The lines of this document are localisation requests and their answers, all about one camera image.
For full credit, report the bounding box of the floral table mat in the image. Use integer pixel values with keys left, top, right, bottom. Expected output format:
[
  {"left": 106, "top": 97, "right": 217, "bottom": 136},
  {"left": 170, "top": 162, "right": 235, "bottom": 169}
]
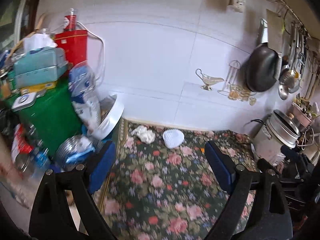
[{"left": 94, "top": 119, "right": 256, "bottom": 239}]

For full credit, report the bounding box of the white tissue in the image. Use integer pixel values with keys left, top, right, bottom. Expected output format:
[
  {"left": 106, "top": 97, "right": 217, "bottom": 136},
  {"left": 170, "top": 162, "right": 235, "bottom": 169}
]
[{"left": 131, "top": 125, "right": 156, "bottom": 144}]

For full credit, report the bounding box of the green box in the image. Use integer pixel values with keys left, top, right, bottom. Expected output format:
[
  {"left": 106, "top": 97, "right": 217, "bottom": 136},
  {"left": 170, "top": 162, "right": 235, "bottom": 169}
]
[{"left": 9, "top": 77, "right": 82, "bottom": 158}]

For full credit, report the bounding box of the teal tissue box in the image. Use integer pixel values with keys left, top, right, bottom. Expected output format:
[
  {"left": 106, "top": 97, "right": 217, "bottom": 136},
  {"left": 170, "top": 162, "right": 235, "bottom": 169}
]
[{"left": 14, "top": 47, "right": 68, "bottom": 88}]

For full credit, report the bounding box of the metal colander ladle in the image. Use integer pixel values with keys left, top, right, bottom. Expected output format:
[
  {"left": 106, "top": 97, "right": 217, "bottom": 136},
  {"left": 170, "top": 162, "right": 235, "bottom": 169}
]
[{"left": 279, "top": 64, "right": 296, "bottom": 88}]

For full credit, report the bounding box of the black hanging wok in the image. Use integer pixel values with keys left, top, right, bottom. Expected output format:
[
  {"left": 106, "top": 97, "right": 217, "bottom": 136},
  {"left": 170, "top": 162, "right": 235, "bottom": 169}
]
[{"left": 244, "top": 18, "right": 283, "bottom": 93}]

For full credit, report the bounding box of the white rice cooker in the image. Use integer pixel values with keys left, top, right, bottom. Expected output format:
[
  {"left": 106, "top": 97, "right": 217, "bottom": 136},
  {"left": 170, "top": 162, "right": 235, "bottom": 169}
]
[{"left": 252, "top": 109, "right": 300, "bottom": 166}]

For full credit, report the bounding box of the white round tin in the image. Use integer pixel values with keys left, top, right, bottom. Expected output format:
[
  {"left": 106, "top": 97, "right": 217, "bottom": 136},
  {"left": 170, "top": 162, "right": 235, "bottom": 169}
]
[{"left": 86, "top": 94, "right": 124, "bottom": 140}]

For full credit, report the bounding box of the red tin box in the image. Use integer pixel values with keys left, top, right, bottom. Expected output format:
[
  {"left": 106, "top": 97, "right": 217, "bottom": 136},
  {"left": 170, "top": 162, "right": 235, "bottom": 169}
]
[{"left": 54, "top": 30, "right": 88, "bottom": 75}]

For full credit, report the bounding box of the white foam fruit net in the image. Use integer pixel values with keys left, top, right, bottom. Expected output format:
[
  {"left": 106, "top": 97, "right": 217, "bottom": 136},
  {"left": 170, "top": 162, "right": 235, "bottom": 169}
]
[{"left": 162, "top": 129, "right": 184, "bottom": 149}]

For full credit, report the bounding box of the blue white plastic bag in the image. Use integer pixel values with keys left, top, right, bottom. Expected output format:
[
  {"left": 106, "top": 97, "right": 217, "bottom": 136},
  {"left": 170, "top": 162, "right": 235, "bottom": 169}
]
[{"left": 68, "top": 61, "right": 101, "bottom": 133}]

